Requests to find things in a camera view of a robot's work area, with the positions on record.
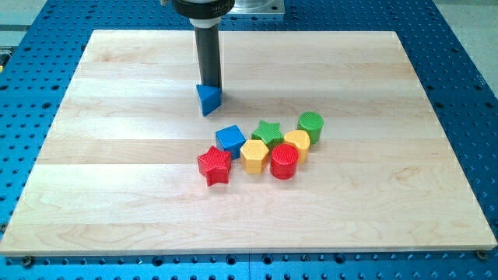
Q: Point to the red cylinder block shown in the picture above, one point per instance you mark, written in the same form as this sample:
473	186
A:
284	159

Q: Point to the green cylinder block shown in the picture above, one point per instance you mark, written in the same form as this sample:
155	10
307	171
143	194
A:
312	123

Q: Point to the silver metal mounting plate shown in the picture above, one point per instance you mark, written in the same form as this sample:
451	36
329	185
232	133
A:
259	7

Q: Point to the blue triangle block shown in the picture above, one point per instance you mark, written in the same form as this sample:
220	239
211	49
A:
209	97

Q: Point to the red star block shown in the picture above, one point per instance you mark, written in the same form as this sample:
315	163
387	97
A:
215	166

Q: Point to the light wooden board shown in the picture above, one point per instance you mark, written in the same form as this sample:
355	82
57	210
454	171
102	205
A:
118	173

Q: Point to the blue cube block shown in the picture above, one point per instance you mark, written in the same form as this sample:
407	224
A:
230	139

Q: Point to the green star block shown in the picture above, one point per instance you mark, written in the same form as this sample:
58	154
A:
269	133

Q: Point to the yellow heart block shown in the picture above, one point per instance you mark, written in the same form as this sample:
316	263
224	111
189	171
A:
300	140

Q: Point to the yellow hexagon block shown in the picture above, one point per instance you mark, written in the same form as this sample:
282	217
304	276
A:
254	156

